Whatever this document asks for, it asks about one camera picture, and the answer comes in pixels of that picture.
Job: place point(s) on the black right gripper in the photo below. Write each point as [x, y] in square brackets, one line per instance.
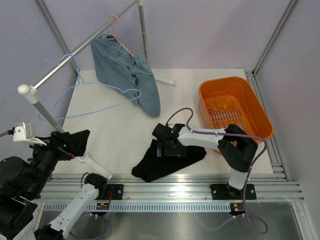
[181, 151]

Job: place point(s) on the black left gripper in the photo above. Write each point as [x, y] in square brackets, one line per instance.
[76, 143]

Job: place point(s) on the black skirt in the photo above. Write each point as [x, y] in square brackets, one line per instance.
[152, 167]

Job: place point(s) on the blue wire hanger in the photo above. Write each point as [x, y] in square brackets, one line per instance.
[85, 97]

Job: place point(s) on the pink wire hanger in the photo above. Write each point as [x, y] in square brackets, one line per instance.
[128, 31]

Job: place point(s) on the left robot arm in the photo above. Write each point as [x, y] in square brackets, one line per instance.
[21, 183]

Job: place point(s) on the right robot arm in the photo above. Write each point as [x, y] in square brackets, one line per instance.
[236, 147]

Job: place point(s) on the white garment rack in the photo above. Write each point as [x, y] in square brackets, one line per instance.
[30, 92]

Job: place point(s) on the orange plastic basket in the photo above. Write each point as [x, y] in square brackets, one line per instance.
[231, 100]

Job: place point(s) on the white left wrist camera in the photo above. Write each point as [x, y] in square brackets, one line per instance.
[24, 133]

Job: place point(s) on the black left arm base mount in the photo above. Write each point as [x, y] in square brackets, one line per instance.
[111, 191]

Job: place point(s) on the white slotted cable duct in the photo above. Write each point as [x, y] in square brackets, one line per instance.
[160, 207]

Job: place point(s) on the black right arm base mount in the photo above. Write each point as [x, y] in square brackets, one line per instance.
[222, 191]

